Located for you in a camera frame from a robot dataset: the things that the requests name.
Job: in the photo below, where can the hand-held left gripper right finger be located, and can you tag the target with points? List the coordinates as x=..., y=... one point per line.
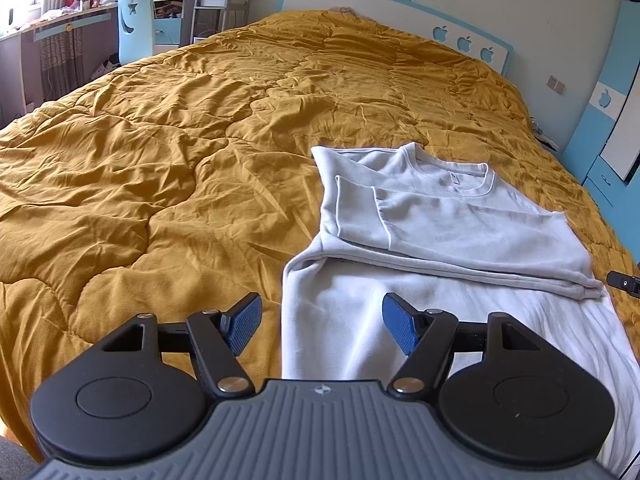
x=400, y=322

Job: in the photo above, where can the blue and white wardrobe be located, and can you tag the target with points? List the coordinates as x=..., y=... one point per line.
x=587, y=135

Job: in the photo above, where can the wall switch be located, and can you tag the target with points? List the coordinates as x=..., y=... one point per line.
x=555, y=84

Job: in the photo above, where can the white and blue headboard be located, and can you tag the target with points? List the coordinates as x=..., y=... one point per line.
x=380, y=15

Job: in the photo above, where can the grey rolling cart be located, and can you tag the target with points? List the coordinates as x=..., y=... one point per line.
x=210, y=15

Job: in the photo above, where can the mustard yellow quilt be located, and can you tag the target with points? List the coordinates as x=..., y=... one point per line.
x=150, y=160

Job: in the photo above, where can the cluttered desk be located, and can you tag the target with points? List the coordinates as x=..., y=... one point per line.
x=75, y=22

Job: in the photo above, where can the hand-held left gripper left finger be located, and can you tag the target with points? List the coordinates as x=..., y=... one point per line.
x=245, y=322

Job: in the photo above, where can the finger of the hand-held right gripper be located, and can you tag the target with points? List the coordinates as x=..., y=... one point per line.
x=625, y=281

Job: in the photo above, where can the white printed sweatshirt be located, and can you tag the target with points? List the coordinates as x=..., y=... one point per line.
x=450, y=220

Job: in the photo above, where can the grey and white cloth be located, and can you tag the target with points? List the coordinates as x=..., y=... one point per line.
x=545, y=137

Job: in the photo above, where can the light blue star chair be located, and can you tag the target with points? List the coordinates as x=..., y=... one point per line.
x=135, y=35

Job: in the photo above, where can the patterned curtain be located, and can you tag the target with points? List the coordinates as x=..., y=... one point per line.
x=60, y=60

